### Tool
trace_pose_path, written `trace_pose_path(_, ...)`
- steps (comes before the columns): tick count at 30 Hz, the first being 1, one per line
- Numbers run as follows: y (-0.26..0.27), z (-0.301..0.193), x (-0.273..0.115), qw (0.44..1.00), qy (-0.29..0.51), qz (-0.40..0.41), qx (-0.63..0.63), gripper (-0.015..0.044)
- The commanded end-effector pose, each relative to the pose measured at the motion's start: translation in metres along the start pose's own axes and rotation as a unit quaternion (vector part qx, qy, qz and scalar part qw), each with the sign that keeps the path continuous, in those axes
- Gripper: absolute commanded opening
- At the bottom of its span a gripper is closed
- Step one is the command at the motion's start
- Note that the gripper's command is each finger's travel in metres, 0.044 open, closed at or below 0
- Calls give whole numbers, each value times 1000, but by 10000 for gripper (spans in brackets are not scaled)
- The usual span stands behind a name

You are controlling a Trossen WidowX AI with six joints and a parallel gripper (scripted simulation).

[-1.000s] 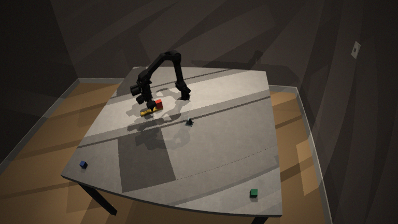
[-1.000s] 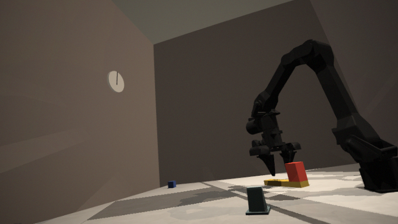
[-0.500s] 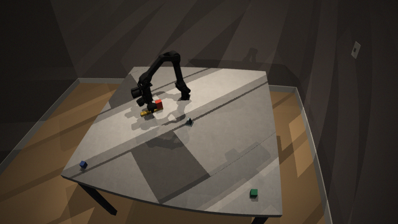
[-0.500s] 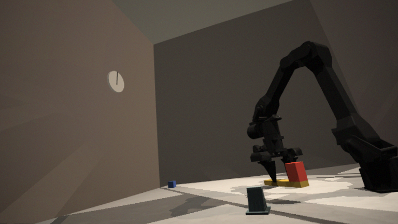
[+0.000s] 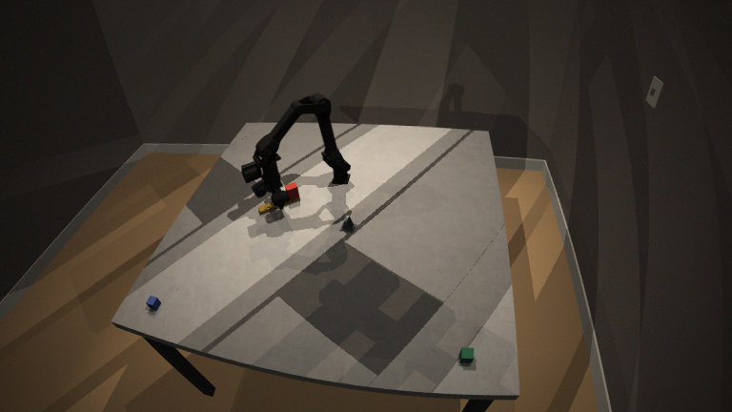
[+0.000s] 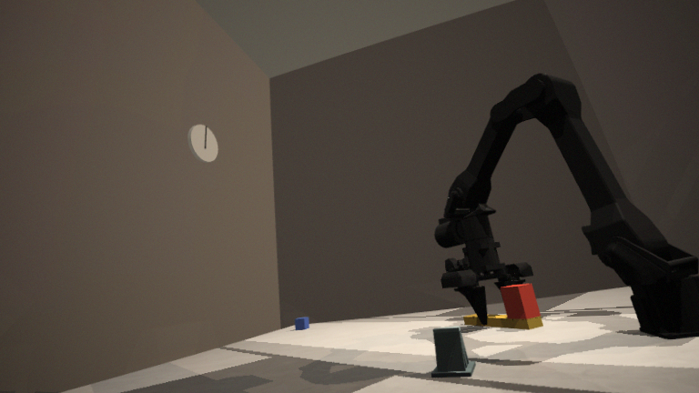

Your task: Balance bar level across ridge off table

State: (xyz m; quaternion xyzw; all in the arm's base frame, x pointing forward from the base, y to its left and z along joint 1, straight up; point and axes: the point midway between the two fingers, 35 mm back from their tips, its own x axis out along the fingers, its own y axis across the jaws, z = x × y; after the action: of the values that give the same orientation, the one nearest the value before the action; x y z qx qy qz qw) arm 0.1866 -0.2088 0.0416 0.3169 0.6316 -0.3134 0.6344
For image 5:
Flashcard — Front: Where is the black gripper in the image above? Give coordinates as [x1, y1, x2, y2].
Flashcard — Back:
[261, 171, 290, 210]

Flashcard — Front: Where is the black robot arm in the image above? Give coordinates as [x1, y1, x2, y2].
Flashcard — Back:
[241, 93, 351, 197]

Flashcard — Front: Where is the small green block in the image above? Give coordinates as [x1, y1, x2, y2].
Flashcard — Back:
[459, 347, 474, 363]

